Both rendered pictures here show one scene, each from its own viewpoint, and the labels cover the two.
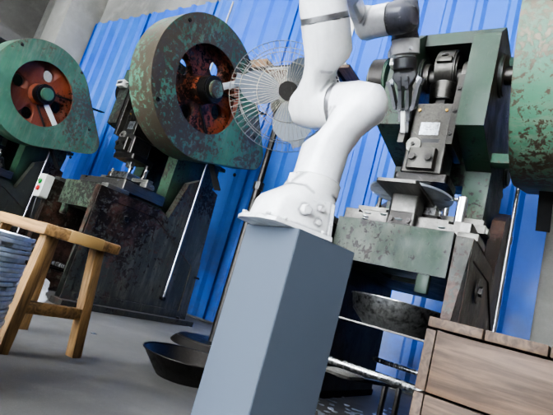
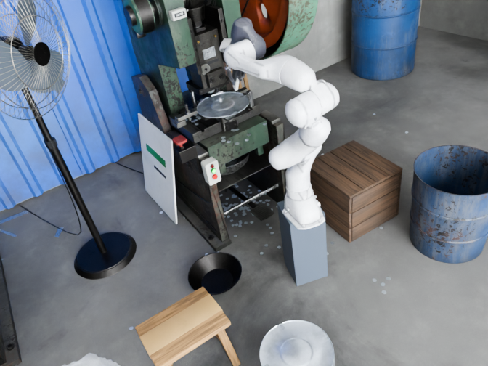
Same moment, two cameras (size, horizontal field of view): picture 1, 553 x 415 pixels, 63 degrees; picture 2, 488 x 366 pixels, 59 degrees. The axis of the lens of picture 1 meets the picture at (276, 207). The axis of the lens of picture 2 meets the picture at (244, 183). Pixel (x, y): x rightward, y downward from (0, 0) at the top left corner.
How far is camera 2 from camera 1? 2.18 m
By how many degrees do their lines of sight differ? 76
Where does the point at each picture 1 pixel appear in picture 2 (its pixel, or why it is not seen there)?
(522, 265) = not seen: hidden behind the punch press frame
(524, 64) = (290, 30)
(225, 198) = not seen: outside the picture
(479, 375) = (364, 199)
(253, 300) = (311, 242)
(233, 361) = (311, 260)
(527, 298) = not seen: hidden behind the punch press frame
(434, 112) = (208, 39)
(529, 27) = (293, 11)
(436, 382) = (354, 208)
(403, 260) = (250, 147)
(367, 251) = (231, 155)
